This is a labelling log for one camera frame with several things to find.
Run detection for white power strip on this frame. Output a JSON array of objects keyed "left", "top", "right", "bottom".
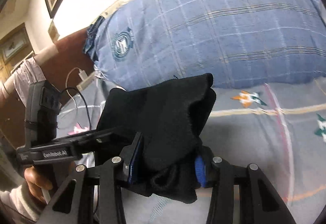
[{"left": 76, "top": 70, "right": 96, "bottom": 92}]

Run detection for person's left hand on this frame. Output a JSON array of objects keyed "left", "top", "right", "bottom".
[{"left": 24, "top": 166, "right": 53, "bottom": 205}]

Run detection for brown wooden headboard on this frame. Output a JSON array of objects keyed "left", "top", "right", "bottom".
[{"left": 1, "top": 28, "right": 94, "bottom": 148}]

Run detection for black cable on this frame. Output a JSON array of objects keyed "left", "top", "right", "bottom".
[{"left": 58, "top": 87, "right": 92, "bottom": 131}]

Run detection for white charger with cable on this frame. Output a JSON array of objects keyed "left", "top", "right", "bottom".
[{"left": 65, "top": 67, "right": 87, "bottom": 108}]

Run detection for blue plaid pillow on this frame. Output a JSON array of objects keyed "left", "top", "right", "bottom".
[{"left": 83, "top": 0, "right": 325, "bottom": 90}]

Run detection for black pants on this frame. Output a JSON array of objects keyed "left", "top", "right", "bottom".
[{"left": 97, "top": 73, "right": 216, "bottom": 204}]

